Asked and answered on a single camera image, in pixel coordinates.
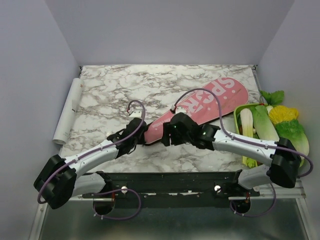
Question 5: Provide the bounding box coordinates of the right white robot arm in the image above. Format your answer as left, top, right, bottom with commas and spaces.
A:
161, 112, 301, 196

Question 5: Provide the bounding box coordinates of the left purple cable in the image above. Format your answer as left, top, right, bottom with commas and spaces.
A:
36, 100, 146, 221

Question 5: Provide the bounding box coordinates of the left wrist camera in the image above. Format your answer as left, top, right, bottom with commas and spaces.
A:
129, 109, 143, 119

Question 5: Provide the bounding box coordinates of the white green bok choy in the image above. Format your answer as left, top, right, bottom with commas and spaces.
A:
250, 105, 280, 142

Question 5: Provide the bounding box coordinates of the green leafy vegetable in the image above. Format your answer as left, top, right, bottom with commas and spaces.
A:
259, 90, 285, 106

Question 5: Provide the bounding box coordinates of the white shuttlecock tube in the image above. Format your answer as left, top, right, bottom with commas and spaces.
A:
52, 78, 84, 145

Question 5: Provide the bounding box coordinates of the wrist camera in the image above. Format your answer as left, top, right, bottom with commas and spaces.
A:
129, 109, 143, 119
170, 105, 187, 114

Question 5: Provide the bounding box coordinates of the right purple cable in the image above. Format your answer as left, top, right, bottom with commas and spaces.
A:
173, 89, 315, 217

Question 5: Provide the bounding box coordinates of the pink racket bag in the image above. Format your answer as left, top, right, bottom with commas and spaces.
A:
144, 77, 249, 145

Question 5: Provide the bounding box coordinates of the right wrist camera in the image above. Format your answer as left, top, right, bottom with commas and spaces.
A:
170, 105, 187, 114

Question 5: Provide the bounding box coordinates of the white green leek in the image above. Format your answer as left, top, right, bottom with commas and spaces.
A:
240, 108, 254, 138

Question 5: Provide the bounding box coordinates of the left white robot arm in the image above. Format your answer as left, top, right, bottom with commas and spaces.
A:
33, 117, 147, 209

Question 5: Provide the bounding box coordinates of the black mounting base plate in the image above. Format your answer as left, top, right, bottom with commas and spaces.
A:
51, 171, 278, 210

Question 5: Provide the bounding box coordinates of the aluminium rail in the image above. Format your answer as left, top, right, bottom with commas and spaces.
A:
228, 183, 307, 201

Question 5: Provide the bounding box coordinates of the yellow green napa cabbage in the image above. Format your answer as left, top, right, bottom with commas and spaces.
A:
267, 105, 310, 156

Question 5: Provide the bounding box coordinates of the purple cable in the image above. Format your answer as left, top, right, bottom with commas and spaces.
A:
173, 89, 315, 217
36, 100, 146, 221

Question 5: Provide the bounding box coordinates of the green vegetable basket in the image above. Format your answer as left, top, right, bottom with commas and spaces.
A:
233, 102, 306, 170

